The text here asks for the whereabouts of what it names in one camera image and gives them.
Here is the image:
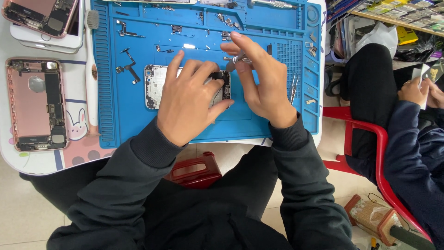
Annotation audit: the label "white phone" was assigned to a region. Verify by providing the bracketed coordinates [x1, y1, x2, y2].
[19, 40, 81, 55]
[10, 0, 85, 49]

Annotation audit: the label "cluster of small metal parts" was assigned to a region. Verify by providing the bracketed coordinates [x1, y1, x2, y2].
[216, 13, 242, 30]

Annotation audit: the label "silver precision screwdriver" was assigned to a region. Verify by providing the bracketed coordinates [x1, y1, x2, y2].
[223, 51, 252, 73]

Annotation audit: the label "shelf with packets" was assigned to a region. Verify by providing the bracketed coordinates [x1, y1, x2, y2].
[326, 0, 444, 65]

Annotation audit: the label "grey metal screwdriver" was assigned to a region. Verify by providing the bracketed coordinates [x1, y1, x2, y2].
[249, 0, 299, 10]

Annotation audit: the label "silver phone chassis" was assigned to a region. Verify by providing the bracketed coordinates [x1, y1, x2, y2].
[145, 64, 232, 110]

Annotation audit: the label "black flex cable with bracket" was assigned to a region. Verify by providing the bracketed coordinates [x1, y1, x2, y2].
[116, 20, 146, 39]

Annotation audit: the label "long black flex cable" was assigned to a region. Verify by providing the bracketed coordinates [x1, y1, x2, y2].
[115, 47, 141, 85]

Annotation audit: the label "red plastic chair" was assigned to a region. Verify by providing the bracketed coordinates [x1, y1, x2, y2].
[323, 106, 433, 244]

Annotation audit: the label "blue silicone repair mat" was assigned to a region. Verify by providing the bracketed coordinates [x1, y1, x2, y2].
[91, 0, 321, 149]

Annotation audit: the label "small black connector part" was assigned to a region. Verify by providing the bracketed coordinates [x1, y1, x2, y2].
[171, 25, 195, 38]

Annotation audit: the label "white cleaning brush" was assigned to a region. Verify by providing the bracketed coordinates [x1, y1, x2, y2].
[84, 9, 101, 137]

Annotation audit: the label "person's left hand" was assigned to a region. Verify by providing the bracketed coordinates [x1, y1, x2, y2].
[156, 50, 235, 147]

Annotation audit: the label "small metal tray parts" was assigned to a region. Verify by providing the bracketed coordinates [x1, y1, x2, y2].
[305, 32, 318, 58]

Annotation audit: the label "dark opened phone chassis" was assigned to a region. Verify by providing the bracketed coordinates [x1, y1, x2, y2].
[1, 0, 79, 39]

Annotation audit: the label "person's right hand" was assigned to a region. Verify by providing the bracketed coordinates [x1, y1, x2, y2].
[220, 31, 299, 129]

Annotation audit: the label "steel tweezers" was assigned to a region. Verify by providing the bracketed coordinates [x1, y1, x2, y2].
[289, 72, 299, 106]

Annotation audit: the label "black plastic bag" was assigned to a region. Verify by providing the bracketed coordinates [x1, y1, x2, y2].
[393, 34, 444, 64]

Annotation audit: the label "dark red plastic stool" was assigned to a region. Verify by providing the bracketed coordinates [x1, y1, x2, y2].
[163, 151, 223, 190]

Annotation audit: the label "yellow box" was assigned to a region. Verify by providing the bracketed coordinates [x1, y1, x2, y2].
[396, 26, 419, 46]

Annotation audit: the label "white plastic bag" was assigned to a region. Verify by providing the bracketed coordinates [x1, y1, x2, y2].
[355, 21, 399, 58]

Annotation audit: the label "rose gold opened phone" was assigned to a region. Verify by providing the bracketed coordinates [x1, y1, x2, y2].
[5, 57, 70, 153]

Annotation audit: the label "white card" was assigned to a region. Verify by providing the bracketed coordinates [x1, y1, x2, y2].
[411, 63, 431, 110]

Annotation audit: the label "person's black clothed body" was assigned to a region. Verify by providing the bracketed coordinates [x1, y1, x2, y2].
[19, 145, 290, 250]

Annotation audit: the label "black tube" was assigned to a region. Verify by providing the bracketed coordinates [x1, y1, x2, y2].
[389, 225, 436, 250]

